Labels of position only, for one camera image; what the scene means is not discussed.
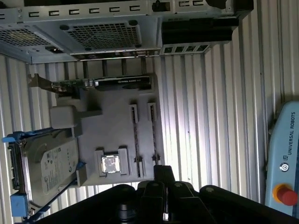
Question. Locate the silver CPU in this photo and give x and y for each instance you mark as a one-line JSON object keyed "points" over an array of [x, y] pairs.
{"points": [[111, 164]]}

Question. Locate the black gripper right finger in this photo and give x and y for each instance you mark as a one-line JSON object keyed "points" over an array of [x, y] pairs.
{"points": [[184, 205]]}

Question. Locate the RAM stick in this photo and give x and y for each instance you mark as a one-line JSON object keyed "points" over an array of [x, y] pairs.
{"points": [[154, 137], [136, 137]]}

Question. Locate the black open PC case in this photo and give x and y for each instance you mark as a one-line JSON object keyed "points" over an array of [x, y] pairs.
{"points": [[149, 30]]}

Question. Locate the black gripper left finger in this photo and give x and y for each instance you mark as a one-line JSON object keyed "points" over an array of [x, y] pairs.
{"points": [[151, 205]]}

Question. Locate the hard disk in blue carrier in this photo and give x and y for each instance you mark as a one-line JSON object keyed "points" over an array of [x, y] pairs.
{"points": [[56, 168]]}

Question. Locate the graphics card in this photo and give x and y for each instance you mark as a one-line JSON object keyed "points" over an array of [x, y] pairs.
{"points": [[121, 81]]}

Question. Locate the grey power supply unit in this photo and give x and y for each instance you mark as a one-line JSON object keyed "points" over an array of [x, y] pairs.
{"points": [[23, 37]]}

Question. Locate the pale blue teach pendant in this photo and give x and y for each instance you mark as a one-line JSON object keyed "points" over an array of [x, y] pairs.
{"points": [[285, 144]]}

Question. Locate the grey parts rack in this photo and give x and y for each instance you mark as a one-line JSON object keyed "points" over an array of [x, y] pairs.
{"points": [[112, 121]]}

